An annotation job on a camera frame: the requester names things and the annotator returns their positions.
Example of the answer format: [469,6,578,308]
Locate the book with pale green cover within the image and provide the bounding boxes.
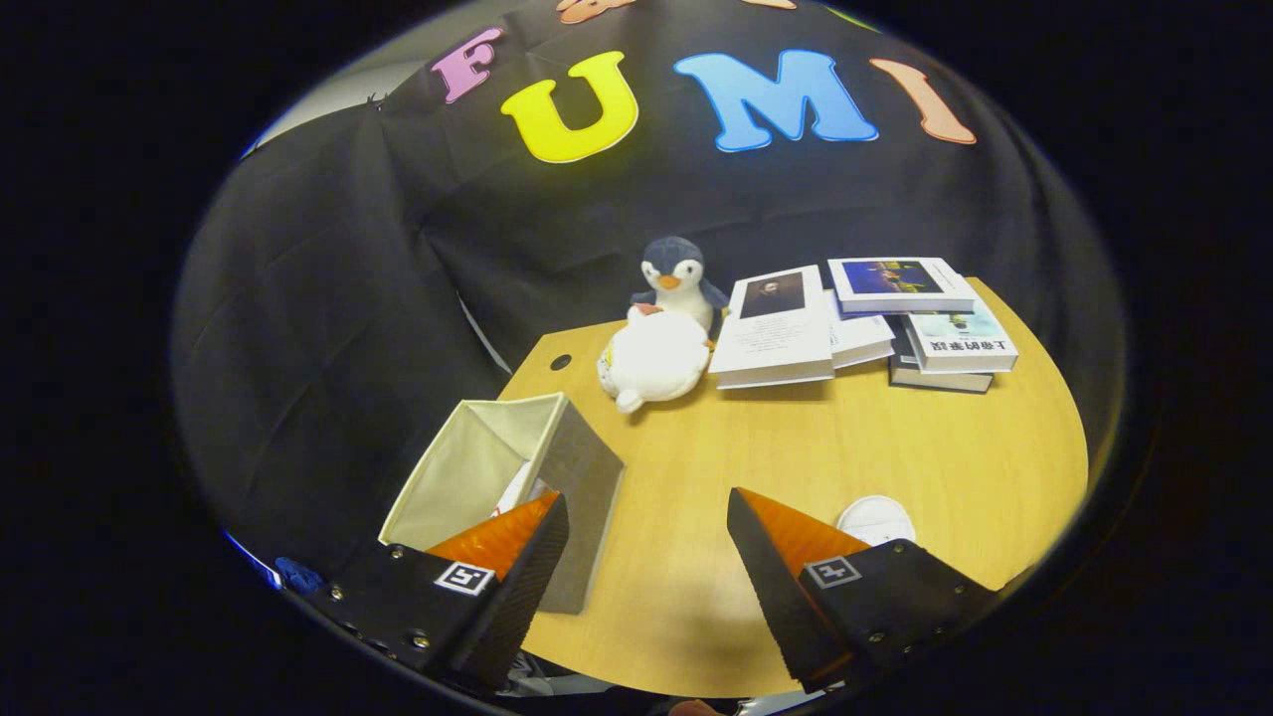
[905,298,1019,375]

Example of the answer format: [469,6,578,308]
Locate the white book with portrait cover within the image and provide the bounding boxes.
[708,265,836,391]

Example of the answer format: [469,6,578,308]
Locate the dark grey book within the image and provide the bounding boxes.
[888,318,994,395]

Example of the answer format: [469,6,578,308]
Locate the penguin plush toy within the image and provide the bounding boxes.
[631,236,730,334]

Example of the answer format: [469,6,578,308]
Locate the plain white book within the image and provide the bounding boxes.
[823,290,896,369]

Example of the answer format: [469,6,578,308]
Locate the white canvas shoe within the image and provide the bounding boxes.
[492,459,548,518]
[836,494,917,548]

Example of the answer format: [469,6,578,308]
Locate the book with blue picture cover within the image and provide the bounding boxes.
[827,257,978,315]

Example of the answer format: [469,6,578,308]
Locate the grey fabric storage box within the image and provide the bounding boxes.
[378,392,626,616]

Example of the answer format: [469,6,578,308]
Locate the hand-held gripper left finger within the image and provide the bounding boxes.
[283,489,571,695]

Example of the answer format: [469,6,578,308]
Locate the white round plush toy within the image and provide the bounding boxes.
[597,304,712,415]

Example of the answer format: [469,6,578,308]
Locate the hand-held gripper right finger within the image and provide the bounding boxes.
[726,487,1000,695]

